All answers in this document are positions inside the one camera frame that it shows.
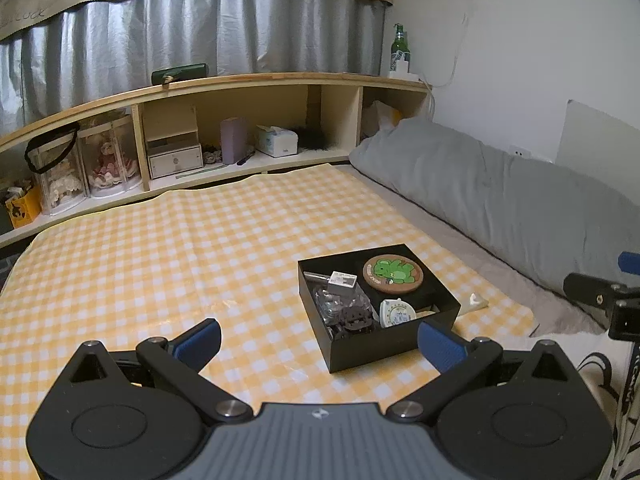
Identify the round white tin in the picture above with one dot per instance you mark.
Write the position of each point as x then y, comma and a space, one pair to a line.
395, 314

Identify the clear case with dark contents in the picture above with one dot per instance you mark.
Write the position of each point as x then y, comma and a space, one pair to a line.
335, 300

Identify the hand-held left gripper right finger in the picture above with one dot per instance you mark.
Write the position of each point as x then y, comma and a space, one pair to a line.
442, 345

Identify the white wall panel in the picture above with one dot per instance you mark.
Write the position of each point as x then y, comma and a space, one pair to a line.
595, 135

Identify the white plastic bag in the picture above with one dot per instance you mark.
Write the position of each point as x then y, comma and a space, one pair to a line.
382, 115

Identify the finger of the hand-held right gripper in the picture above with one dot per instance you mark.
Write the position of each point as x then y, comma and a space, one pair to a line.
590, 292
631, 262

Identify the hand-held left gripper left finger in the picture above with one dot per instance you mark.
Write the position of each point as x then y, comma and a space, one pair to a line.
197, 342

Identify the small wooden drawer organiser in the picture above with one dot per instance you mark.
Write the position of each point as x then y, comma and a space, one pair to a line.
172, 160

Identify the round green frog coaster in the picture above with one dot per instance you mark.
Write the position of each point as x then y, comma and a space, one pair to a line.
392, 272

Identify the grey bed sheet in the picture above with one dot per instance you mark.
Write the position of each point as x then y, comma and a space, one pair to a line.
500, 280

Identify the silver curtain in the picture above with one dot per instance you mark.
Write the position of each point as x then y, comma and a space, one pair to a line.
200, 30

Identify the green glass bottle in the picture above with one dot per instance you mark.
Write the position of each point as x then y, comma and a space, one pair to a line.
400, 52

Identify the white cartoon print shirt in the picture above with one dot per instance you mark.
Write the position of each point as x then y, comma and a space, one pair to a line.
607, 410

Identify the white power adapter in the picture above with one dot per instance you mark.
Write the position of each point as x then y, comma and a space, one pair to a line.
405, 75

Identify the dark hair claw clip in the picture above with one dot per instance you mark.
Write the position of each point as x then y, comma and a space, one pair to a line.
355, 325

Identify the dark green case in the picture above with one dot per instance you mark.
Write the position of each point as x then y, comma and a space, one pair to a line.
185, 72

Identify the display case with pink doll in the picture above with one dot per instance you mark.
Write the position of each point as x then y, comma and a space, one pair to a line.
110, 165

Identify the grey pillow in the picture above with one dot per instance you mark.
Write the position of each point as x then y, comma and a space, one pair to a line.
475, 180

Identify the small white box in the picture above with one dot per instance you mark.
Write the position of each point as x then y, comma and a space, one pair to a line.
342, 279

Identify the white wall socket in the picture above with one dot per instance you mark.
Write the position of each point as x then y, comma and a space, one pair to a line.
521, 151

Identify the black feather duster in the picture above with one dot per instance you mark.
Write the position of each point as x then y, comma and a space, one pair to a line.
315, 140

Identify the wooden shelf unit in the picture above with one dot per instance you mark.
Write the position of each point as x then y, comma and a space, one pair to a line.
225, 82

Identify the yellow box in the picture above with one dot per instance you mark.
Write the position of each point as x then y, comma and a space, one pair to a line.
22, 210

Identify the black pen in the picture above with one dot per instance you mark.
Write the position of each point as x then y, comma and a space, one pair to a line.
245, 156

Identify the purple box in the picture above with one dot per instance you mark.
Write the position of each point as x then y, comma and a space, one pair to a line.
233, 140

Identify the white tissue pack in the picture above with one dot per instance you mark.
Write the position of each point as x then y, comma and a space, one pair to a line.
277, 141

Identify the yellow checked mat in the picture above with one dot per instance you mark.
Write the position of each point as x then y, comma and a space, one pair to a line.
150, 240

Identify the metal ruler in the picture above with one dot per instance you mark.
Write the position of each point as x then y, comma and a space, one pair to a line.
197, 172

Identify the display case with cream doll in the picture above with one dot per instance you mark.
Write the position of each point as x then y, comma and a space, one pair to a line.
62, 185

